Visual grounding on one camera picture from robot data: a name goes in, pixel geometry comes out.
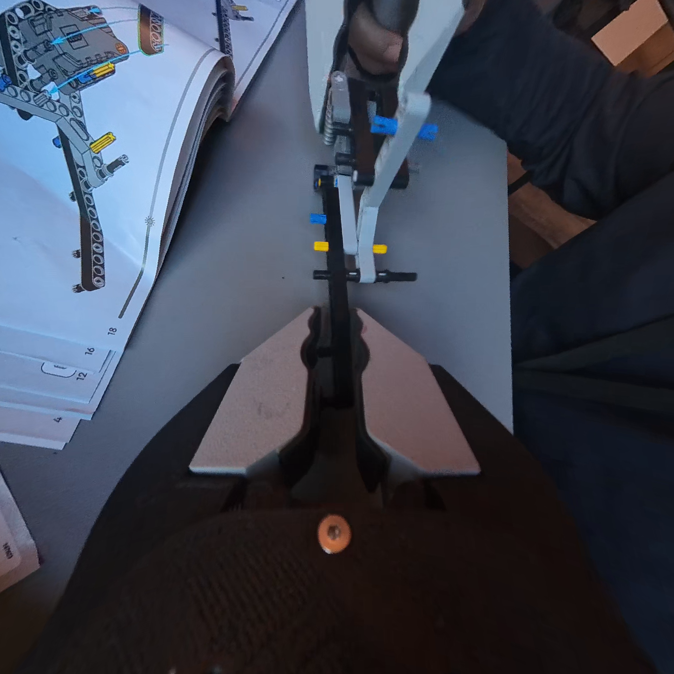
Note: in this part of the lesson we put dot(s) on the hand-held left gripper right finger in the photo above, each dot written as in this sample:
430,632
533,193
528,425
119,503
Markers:
416,416

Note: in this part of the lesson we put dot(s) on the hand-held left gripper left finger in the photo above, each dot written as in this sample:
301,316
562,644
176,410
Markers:
258,416

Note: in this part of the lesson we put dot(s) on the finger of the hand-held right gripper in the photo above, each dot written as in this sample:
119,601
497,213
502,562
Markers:
321,52
432,47

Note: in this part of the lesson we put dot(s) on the grey and black lego assembly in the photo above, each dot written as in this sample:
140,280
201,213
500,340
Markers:
337,316

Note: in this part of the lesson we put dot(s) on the person's right forearm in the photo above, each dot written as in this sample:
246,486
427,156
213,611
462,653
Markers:
553,105

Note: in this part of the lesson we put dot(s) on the open lego instruction booklet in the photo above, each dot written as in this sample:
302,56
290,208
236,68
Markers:
105,184

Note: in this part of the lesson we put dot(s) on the person's dark blue pants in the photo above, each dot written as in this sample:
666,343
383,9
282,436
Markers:
595,474

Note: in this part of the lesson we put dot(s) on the cardboard box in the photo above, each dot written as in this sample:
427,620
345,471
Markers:
632,31

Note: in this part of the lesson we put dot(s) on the white printed paper sheet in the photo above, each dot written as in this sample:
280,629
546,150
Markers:
13,532

